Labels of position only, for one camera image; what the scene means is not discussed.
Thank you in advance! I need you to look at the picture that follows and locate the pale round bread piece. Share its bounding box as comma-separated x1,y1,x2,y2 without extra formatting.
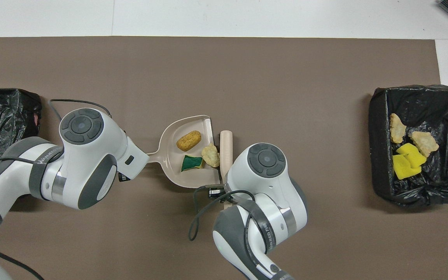
201,143,221,168

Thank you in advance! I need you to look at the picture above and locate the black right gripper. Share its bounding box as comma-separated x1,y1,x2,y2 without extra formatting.
207,185,227,199

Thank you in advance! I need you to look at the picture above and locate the beige plastic dustpan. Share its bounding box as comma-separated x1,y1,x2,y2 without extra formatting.
147,114,222,189

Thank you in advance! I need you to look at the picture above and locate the beige handled black bristle brush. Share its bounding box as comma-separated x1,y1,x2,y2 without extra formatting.
219,130,234,184

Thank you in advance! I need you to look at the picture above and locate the brown paper table mat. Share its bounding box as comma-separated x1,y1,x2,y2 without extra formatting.
0,36,448,280

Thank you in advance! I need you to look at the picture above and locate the striped orange croissant piece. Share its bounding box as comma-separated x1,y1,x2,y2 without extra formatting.
389,113,408,144

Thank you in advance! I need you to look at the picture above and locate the pale greenish bread chunk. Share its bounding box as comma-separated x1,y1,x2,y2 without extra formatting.
408,131,440,158

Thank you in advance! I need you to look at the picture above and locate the green and yellow sponge piece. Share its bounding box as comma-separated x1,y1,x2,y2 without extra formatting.
180,155,204,172

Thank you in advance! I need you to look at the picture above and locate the brown crackled bread roll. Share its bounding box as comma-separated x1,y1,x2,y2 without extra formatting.
176,130,202,152

